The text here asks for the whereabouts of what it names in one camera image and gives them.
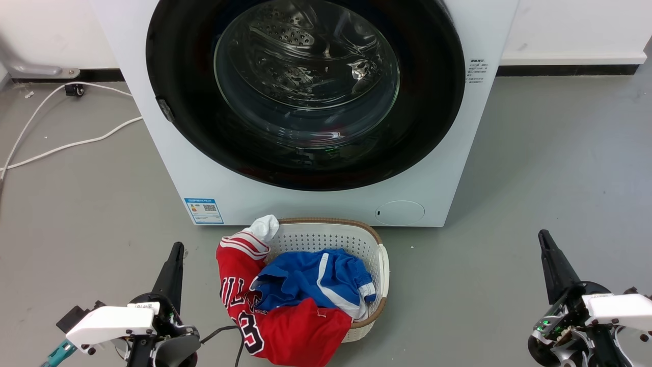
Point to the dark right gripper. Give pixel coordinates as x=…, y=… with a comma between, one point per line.
x=560, y=331

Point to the red basketball jersey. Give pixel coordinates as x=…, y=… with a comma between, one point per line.
x=300, y=334

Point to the white perforated laundry basket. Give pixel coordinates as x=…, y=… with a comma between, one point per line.
x=316, y=237

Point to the white front-load washing machine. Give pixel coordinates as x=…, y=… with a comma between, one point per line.
x=326, y=206

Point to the black round washer door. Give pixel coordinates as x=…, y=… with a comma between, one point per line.
x=178, y=132

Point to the blue energy label sticker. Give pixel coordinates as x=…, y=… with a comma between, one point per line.
x=204, y=211

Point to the blue white-striped shorts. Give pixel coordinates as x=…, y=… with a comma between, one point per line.
x=300, y=278

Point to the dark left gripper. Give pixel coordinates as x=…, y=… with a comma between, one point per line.
x=175, y=341

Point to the round white filter cover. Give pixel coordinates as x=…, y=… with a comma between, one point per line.
x=400, y=212

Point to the white sock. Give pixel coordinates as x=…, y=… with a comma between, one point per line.
x=265, y=227

